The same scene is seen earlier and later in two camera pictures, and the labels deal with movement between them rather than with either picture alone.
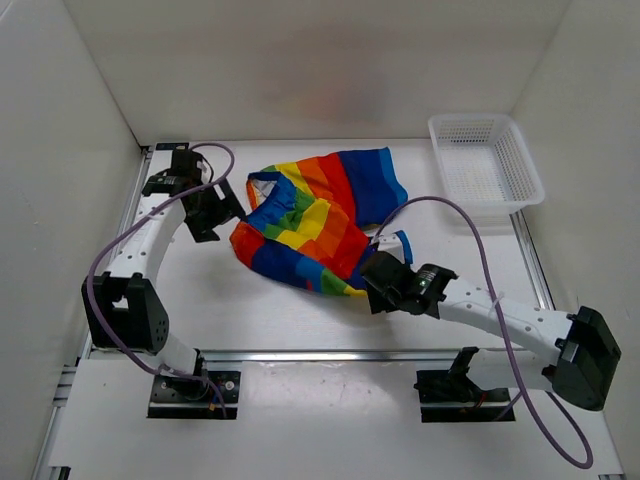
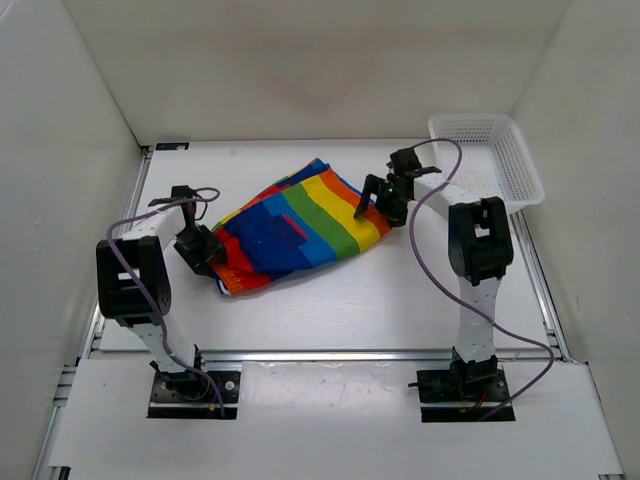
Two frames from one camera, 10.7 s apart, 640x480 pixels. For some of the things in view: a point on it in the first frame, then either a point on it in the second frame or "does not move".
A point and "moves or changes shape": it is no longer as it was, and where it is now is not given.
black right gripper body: x=397 y=297 -> x=395 y=205
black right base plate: x=447 y=396 does not move
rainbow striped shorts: x=306 y=216 moves or changes shape
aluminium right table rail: x=532 y=262 does not move
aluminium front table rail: x=322 y=356 does not move
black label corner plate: x=172 y=145 does not move
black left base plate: x=174 y=396 does not move
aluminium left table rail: x=127 y=222 does not move
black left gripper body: x=208 y=206 -> x=198 y=245
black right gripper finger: x=379 y=301 -> x=368 y=195
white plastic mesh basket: x=484 y=164 does not move
